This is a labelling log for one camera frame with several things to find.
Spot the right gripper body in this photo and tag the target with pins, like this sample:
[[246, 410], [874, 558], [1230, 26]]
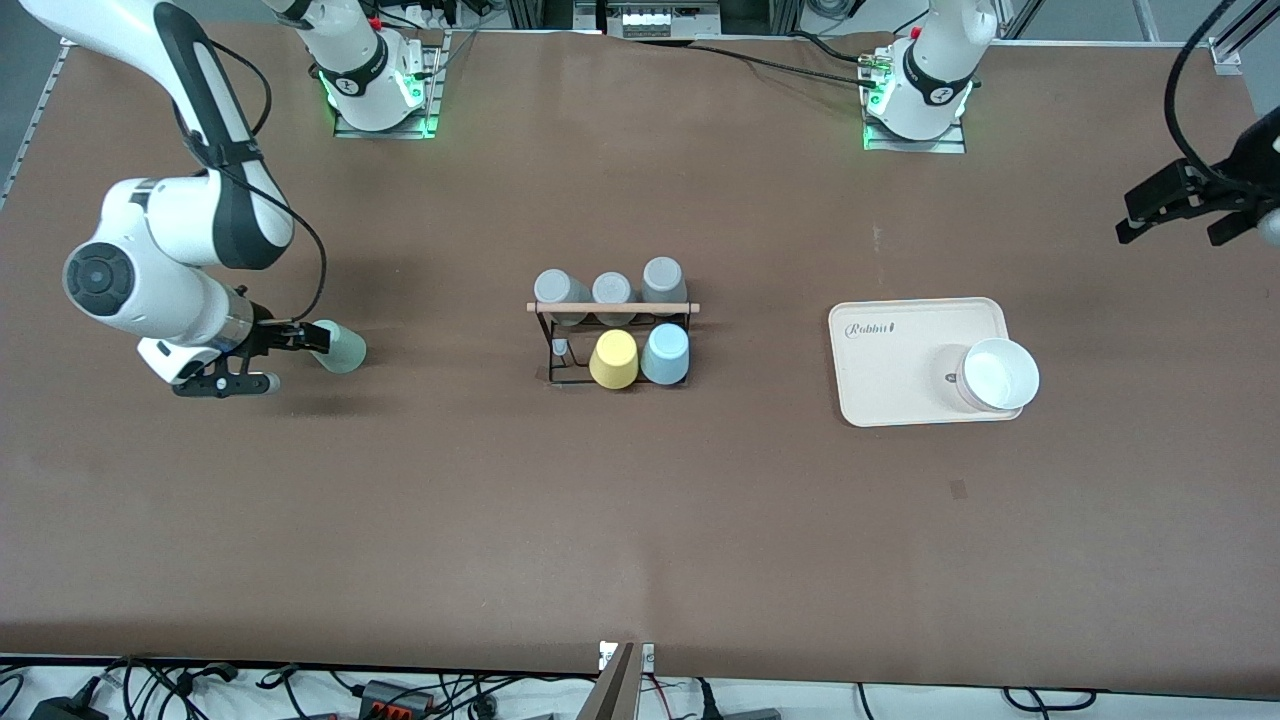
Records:
[[267, 336]]

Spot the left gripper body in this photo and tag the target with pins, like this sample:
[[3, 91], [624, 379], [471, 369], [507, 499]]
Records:
[[1238, 172]]

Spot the pale green cup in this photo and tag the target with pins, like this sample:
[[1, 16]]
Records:
[[345, 355]]

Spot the light blue cup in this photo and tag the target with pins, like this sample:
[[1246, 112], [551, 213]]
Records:
[[665, 355]]

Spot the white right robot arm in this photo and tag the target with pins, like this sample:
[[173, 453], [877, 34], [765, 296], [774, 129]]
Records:
[[160, 290]]

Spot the white bowl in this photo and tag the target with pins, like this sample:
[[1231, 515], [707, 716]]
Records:
[[1000, 375]]

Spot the grey cup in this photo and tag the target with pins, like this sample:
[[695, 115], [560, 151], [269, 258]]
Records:
[[612, 288], [663, 278], [555, 288]]

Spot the yellow cup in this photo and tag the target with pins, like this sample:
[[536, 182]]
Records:
[[614, 362]]

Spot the beige plastic tray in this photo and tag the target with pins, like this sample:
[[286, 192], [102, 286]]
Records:
[[905, 400]]

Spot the black orange power strip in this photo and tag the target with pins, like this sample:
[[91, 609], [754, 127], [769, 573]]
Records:
[[395, 697]]

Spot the black power adapter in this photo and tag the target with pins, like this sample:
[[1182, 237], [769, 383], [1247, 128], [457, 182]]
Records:
[[65, 710]]

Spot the grey connector box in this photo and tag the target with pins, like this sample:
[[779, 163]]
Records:
[[650, 20]]

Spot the silver rail corner bracket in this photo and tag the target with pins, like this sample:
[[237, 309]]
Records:
[[1228, 58]]

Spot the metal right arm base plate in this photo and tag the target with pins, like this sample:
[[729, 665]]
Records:
[[385, 132]]

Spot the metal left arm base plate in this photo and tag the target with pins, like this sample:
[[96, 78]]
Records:
[[915, 146]]

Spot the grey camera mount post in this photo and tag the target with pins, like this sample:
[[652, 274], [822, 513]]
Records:
[[612, 695]]

